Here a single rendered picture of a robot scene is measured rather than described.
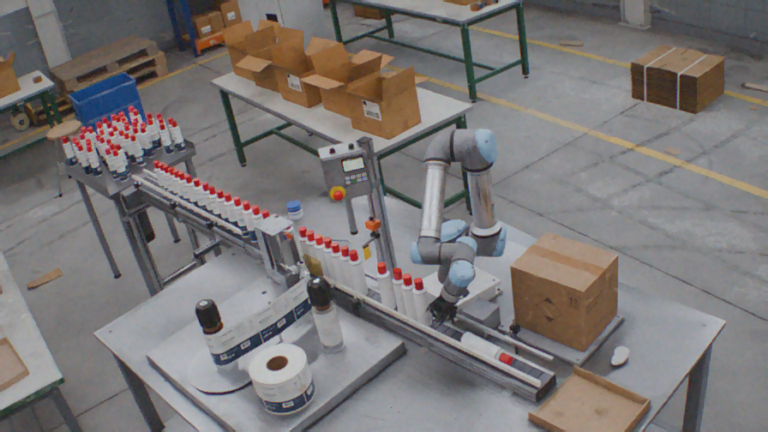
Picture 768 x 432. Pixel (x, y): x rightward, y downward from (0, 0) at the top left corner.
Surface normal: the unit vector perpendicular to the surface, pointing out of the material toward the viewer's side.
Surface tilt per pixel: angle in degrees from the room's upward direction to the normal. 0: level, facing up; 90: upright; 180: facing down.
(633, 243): 0
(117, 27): 90
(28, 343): 0
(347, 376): 0
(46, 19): 90
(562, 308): 90
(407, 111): 90
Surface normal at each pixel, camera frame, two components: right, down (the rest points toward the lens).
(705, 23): -0.79, 0.42
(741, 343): -0.16, -0.84
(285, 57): 0.62, 0.26
